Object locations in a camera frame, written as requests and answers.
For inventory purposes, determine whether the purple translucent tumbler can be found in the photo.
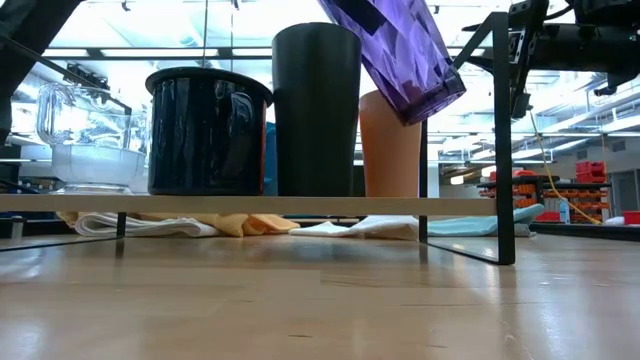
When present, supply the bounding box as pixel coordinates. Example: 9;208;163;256
317;0;467;126

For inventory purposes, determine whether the tall black tumbler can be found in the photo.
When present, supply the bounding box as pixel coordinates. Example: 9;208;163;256
271;22;362;197

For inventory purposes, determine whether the peach plastic cup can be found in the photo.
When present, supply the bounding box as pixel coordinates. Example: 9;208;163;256
358;89;424;199

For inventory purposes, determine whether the blue plastic mug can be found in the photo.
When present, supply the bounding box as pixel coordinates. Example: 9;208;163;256
263;122;279;196

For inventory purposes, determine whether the glossy black mug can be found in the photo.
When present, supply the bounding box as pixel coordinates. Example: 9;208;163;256
144;66;274;196

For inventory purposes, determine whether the clear acrylic tray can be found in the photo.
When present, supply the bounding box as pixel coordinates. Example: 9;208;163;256
0;12;516;266

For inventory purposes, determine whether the white cloth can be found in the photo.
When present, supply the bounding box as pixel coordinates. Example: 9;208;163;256
288;214;421;241

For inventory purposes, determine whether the small clear glass mug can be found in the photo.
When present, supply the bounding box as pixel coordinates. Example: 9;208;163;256
35;82;146;194

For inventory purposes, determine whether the light blue cloth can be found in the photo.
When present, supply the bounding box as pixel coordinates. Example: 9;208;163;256
427;203;546;237

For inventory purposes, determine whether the yellow cloth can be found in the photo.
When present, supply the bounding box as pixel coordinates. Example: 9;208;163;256
57;212;301;239

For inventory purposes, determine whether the rack with red bins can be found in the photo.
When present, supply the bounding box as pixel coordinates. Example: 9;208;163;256
477;159;614;225

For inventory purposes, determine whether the white striped towel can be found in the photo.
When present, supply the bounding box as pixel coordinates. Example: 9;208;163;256
74;212;221;239

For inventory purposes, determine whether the yellow hanging cable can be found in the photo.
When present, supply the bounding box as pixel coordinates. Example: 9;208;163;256
528;112;604;226

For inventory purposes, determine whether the black aluminium table frame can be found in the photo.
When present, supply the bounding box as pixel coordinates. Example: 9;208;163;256
528;221;640;244

